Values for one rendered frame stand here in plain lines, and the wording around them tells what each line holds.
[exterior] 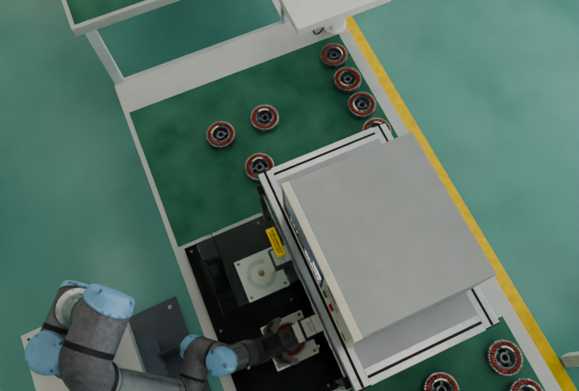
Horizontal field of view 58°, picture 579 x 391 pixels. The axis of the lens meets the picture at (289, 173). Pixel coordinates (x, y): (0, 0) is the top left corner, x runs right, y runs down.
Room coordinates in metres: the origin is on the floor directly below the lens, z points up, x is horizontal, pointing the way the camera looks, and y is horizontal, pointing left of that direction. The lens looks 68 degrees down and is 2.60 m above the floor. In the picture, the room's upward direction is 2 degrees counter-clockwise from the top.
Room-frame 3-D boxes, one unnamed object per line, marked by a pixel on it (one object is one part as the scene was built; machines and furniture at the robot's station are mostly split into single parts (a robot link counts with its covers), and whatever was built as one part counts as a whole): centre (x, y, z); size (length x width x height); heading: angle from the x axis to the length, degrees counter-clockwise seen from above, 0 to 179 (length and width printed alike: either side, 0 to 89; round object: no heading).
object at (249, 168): (0.78, 0.11, 0.77); 0.11 x 0.11 x 0.04
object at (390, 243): (0.37, -0.24, 1.22); 0.44 x 0.39 x 0.20; 22
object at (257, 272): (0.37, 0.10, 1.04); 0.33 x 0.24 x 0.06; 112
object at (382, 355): (0.38, -0.23, 1.09); 0.68 x 0.44 x 0.05; 22
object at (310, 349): (0.15, 0.02, 0.78); 0.15 x 0.15 x 0.01; 22
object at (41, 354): (0.12, 0.70, 1.02); 0.13 x 0.12 x 0.14; 161
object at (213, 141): (0.93, 0.26, 0.77); 0.11 x 0.11 x 0.04
